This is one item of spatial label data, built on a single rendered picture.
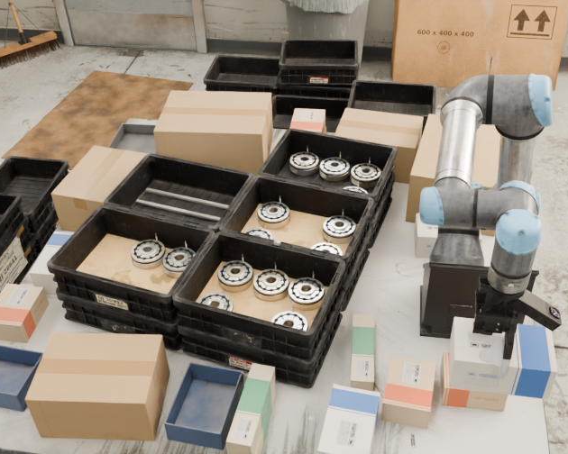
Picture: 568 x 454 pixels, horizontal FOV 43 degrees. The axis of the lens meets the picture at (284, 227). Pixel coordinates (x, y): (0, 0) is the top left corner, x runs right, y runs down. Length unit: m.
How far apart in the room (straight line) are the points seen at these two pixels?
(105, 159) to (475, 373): 1.58
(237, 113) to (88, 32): 2.93
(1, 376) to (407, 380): 1.12
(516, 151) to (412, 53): 2.97
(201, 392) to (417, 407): 0.58
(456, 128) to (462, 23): 3.14
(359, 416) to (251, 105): 1.37
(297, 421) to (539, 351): 0.68
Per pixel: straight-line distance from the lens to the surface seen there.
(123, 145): 2.98
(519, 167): 1.87
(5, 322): 2.22
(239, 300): 2.03
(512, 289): 1.39
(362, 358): 1.98
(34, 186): 3.43
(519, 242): 1.32
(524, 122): 1.73
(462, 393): 1.94
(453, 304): 2.04
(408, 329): 2.14
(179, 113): 2.75
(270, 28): 5.08
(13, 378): 2.17
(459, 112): 1.65
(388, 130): 2.68
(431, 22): 4.71
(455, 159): 1.51
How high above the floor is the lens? 2.28
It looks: 40 degrees down
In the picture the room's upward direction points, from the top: 2 degrees counter-clockwise
